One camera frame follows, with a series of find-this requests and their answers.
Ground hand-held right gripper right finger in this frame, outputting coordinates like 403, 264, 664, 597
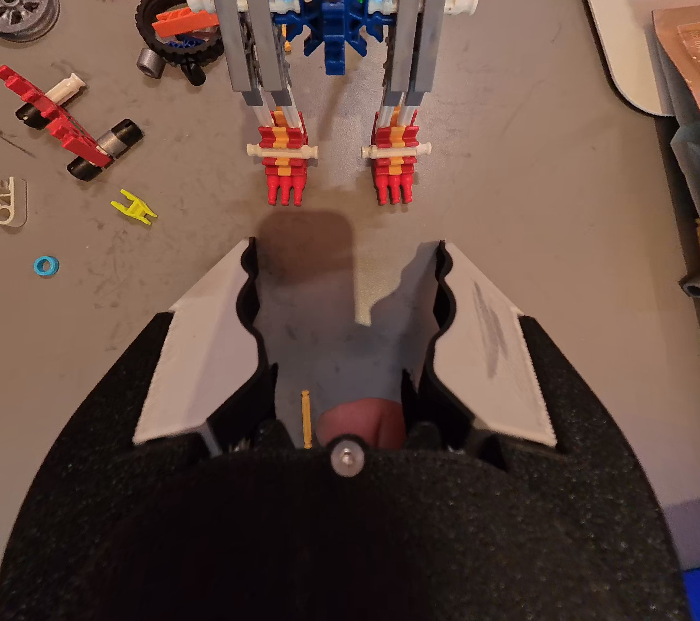
402, 240, 560, 449

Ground red toy axle assembly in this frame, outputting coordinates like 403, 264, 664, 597
0, 65, 144, 181

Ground orange connector piece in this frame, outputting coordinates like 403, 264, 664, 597
150, 9, 219, 38

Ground grey spoked toy wheel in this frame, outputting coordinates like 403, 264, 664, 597
0, 0, 61, 43

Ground colourful construction toy dinosaur model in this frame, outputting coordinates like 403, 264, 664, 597
183, 0, 481, 207

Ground yellow-green clip piece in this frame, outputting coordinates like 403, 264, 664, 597
110, 189, 158, 225

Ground black toy tire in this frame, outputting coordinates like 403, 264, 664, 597
135, 0, 226, 67

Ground printed toy packaging bag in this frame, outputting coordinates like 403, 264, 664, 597
651, 6, 700, 272

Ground blue plastic bin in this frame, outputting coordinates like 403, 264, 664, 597
678, 569, 700, 621

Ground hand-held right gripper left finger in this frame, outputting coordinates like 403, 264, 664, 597
130, 237, 279, 457

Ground person's right hand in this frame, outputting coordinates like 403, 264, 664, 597
317, 398, 408, 449

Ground white adjustable book stand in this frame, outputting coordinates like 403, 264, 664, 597
563, 0, 700, 117

